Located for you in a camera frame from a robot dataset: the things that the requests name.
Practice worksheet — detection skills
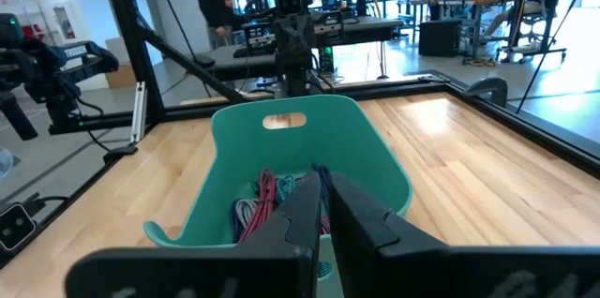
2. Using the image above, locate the white office chair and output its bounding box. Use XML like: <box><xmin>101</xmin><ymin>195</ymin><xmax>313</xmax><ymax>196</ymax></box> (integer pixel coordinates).
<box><xmin>496</xmin><ymin>0</ymin><xmax>569</xmax><ymax>66</ymax></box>

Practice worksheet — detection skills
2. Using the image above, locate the dark grey desk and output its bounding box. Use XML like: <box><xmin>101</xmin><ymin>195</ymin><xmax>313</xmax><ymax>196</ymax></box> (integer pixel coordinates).
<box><xmin>199</xmin><ymin>42</ymin><xmax>282</xmax><ymax>82</ymax></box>
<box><xmin>311</xmin><ymin>15</ymin><xmax>405</xmax><ymax>79</ymax></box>

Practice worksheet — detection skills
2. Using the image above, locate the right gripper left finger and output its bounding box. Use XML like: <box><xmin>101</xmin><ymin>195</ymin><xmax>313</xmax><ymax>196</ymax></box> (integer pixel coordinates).
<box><xmin>65</xmin><ymin>173</ymin><xmax>323</xmax><ymax>298</ymax></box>

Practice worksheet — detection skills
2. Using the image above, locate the black bracket foot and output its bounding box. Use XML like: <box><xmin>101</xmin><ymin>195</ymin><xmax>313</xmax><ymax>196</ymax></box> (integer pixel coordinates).
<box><xmin>101</xmin><ymin>143</ymin><xmax>140</xmax><ymax>165</ymax></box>

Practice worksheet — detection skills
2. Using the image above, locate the silver frame bracket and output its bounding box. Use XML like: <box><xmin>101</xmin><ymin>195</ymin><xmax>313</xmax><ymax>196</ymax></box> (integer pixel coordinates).
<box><xmin>129</xmin><ymin>81</ymin><xmax>149</xmax><ymax>145</ymax></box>

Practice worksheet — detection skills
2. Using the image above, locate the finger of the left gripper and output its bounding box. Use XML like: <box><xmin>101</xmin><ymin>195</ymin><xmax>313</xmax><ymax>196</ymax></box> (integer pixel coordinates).
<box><xmin>293</xmin><ymin>35</ymin><xmax>309</xmax><ymax>63</ymax></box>
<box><xmin>279</xmin><ymin>35</ymin><xmax>296</xmax><ymax>63</ymax></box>

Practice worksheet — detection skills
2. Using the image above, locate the small black camera box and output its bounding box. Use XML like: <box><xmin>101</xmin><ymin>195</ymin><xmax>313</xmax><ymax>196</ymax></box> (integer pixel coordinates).
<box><xmin>0</xmin><ymin>201</ymin><xmax>38</xmax><ymax>253</ymax></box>

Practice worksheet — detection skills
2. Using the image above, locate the black cube cabinet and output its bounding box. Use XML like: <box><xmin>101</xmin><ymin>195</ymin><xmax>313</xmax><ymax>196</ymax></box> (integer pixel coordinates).
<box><xmin>417</xmin><ymin>18</ymin><xmax>463</xmax><ymax>58</ymax></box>

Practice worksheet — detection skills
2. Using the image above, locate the teal plastic bin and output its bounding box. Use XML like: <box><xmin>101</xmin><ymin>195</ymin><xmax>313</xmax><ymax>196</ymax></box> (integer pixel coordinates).
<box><xmin>142</xmin><ymin>94</ymin><xmax>414</xmax><ymax>290</ymax></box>

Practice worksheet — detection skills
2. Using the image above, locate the black frame clamp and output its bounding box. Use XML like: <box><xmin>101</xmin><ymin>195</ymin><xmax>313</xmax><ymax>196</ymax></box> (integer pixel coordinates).
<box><xmin>461</xmin><ymin>76</ymin><xmax>510</xmax><ymax>109</ymax></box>

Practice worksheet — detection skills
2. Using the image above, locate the grey braided USB-C cable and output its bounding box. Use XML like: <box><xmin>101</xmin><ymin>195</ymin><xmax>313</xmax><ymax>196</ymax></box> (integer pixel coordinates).
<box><xmin>232</xmin><ymin>197</ymin><xmax>261</xmax><ymax>239</ymax></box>

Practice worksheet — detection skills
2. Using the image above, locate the black aluminium table frame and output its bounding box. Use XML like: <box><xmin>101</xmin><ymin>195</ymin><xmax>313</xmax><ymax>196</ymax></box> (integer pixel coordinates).
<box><xmin>0</xmin><ymin>0</ymin><xmax>600</xmax><ymax>271</ymax></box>

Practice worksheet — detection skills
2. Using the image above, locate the thin black hanging cable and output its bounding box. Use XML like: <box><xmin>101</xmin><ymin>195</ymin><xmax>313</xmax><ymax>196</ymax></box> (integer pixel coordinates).
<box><xmin>515</xmin><ymin>0</ymin><xmax>599</xmax><ymax>115</ymax></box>

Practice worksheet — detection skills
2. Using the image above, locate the teal braided USB-C cable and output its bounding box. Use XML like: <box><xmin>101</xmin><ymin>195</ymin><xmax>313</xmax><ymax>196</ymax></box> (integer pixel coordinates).
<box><xmin>274</xmin><ymin>173</ymin><xmax>300</xmax><ymax>206</ymax></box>

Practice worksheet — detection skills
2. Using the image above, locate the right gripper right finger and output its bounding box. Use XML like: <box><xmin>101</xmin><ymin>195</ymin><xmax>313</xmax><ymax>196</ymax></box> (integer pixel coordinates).
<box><xmin>330</xmin><ymin>171</ymin><xmax>600</xmax><ymax>298</ymax></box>

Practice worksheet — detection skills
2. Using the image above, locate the blue braided USB-C cable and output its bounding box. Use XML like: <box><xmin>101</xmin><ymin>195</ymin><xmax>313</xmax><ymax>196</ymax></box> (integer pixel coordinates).
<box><xmin>308</xmin><ymin>162</ymin><xmax>334</xmax><ymax>217</ymax></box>

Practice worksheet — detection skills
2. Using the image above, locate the black box white label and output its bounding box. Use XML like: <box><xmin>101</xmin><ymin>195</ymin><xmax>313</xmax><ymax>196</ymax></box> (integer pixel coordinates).
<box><xmin>243</xmin><ymin>23</ymin><xmax>278</xmax><ymax>53</ymax></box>
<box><xmin>314</xmin><ymin>10</ymin><xmax>348</xmax><ymax>41</ymax></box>

